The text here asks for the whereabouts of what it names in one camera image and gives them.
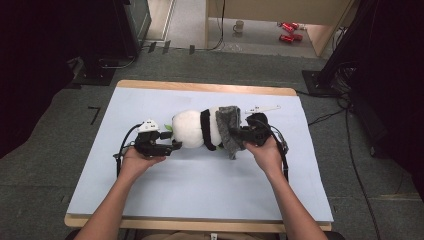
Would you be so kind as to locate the panda plush toy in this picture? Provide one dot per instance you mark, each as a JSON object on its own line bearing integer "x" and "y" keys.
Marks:
{"x": 186, "y": 128}

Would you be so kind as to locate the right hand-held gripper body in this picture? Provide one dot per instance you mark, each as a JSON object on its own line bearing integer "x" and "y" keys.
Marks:
{"x": 258, "y": 131}

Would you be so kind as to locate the dark curtain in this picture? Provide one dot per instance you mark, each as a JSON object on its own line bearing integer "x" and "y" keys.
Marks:
{"x": 33, "y": 66}
{"x": 393, "y": 83}

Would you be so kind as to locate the person's left hand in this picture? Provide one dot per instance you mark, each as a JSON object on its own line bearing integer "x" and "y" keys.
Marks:
{"x": 131, "y": 165}

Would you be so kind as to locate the black stand base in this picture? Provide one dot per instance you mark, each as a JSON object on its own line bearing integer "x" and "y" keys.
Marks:
{"x": 95, "y": 75}

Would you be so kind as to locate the grey fluffy towel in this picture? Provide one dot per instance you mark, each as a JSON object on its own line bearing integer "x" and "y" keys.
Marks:
{"x": 226, "y": 123}

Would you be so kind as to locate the wooden table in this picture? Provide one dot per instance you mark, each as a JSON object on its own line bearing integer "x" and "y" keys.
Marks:
{"x": 200, "y": 87}

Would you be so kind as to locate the red can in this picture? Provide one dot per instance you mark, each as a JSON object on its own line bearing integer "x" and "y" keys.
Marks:
{"x": 297, "y": 37}
{"x": 286, "y": 38}
{"x": 295, "y": 25}
{"x": 287, "y": 27}

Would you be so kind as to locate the beige mug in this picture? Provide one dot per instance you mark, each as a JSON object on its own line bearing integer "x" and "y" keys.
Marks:
{"x": 238, "y": 26}

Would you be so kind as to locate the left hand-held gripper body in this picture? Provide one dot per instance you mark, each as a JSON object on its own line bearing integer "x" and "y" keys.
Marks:
{"x": 148, "y": 143}

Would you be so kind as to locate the person's right hand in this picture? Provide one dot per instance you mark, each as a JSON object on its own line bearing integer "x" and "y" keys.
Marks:
{"x": 268, "y": 158}

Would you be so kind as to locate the beige desk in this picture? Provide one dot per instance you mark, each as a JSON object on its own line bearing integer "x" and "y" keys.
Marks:
{"x": 266, "y": 10}

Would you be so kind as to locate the black metal stand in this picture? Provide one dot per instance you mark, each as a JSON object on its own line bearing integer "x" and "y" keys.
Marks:
{"x": 316, "y": 83}

